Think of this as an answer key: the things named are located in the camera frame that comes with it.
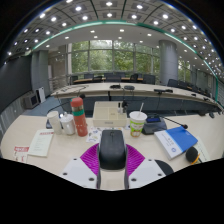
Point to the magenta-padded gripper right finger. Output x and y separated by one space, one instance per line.
143 171

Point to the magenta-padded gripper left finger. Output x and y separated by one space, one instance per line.
83 171

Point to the black computer mouse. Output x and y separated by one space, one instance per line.
112 150

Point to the colourful sticker sheet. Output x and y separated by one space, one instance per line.
93 135

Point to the blue and white book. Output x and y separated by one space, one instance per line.
176 141

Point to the green white paper cup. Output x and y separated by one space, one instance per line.
137 125

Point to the white lidded mug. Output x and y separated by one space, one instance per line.
68 125

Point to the white booklet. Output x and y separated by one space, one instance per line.
40 143

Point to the black handheld microphone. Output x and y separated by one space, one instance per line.
192 155

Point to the red thermos bottle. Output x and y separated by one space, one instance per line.
80 118

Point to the stack of white paper cups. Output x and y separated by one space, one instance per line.
54 122

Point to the white cardboard box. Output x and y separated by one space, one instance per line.
108 116

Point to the white paper sheet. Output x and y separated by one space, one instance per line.
203 150

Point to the red and white leaflet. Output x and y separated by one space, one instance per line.
21 154

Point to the curved conference desk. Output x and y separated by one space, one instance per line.
100 89

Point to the white standing appliance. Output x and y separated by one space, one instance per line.
41 95

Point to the grey boxy monitor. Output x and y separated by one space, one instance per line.
32 100

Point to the black office chairs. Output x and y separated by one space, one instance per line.
148 79

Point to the ceiling lights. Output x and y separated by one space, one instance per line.
109 4

